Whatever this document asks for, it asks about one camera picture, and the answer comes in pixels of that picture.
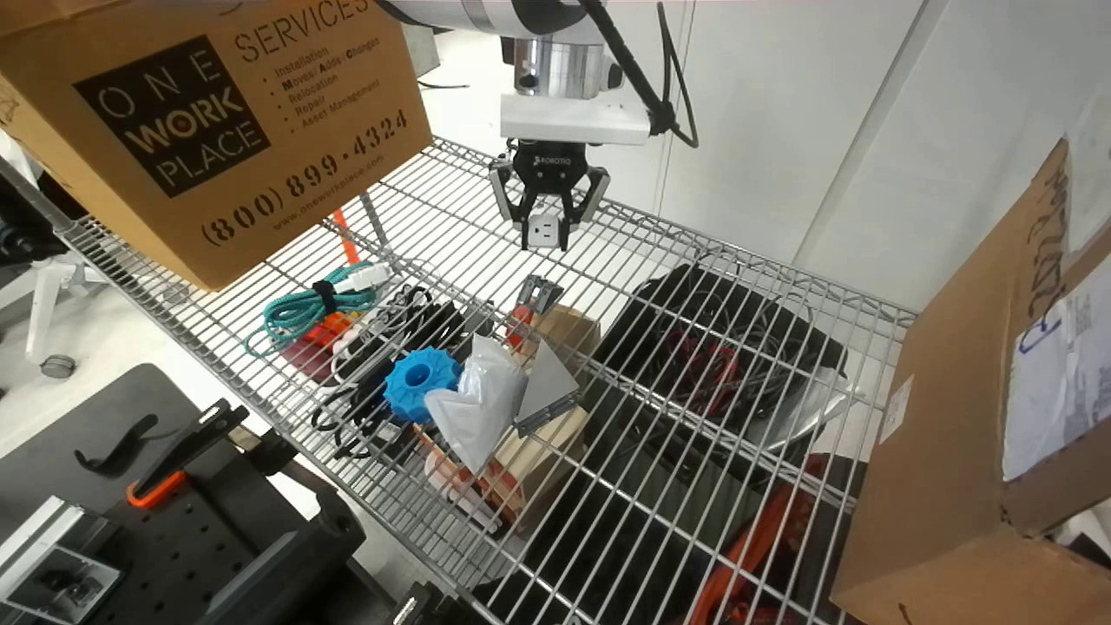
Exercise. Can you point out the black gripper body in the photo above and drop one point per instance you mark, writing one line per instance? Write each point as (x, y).
(550, 168)

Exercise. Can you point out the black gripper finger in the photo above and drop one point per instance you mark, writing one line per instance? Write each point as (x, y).
(589, 195)
(509, 192)

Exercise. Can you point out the white charger head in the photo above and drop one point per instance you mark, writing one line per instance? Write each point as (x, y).
(546, 229)

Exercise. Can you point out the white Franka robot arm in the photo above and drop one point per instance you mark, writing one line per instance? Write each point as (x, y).
(561, 65)

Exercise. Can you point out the small brown cardboard box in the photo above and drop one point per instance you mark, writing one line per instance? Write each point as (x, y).
(572, 330)

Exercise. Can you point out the black bag under shelf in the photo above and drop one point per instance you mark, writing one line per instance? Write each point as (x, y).
(697, 315)

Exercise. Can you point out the orange screwdriver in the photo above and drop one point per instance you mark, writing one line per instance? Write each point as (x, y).
(346, 237)

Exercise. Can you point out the grey triangular sheet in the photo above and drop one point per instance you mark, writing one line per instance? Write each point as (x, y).
(544, 386)

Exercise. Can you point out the white plastic bag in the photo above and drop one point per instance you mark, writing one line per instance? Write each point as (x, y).
(480, 405)

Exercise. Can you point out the blue plastic gear spool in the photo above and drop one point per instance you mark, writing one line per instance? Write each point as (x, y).
(419, 386)

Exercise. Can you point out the printed cardboard box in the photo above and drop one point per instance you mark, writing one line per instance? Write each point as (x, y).
(324, 71)

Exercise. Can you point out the orange small box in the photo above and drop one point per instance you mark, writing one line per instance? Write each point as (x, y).
(324, 334)

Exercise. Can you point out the wooden block box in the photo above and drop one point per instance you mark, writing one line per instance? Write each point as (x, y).
(544, 458)

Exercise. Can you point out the black scissors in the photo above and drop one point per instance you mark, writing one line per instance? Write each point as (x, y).
(336, 420)

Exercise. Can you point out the orange tool under shelf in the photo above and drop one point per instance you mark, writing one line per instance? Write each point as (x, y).
(751, 558)

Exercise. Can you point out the plain open cardboard box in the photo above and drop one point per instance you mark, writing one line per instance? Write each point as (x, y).
(958, 464)

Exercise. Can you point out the black hook tool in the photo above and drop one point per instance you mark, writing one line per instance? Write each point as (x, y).
(108, 458)

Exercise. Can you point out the white paper sheet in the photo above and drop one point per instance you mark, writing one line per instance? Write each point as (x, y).
(1060, 384)

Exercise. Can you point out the white flat strip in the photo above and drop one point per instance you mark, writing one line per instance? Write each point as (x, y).
(37, 531)

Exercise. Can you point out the black and white photo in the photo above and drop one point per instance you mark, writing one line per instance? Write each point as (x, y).
(65, 586)

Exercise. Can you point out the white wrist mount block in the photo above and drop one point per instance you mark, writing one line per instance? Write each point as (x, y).
(575, 121)

